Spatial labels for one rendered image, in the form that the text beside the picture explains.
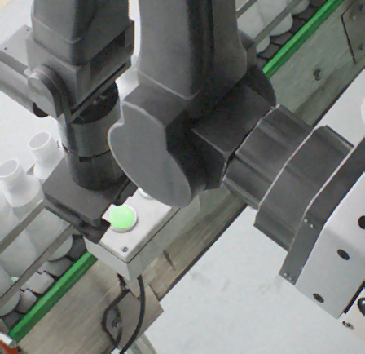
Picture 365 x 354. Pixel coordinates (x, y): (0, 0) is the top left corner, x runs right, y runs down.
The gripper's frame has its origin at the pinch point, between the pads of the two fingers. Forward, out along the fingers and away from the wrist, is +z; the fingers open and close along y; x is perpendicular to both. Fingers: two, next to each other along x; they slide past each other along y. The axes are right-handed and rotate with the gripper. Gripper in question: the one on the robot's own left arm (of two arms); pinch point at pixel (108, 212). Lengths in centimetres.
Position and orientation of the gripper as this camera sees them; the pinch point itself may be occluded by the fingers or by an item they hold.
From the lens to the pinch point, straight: 95.9
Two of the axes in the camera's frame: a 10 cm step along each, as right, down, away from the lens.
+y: -5.3, 7.3, -4.3
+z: 0.4, 5.3, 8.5
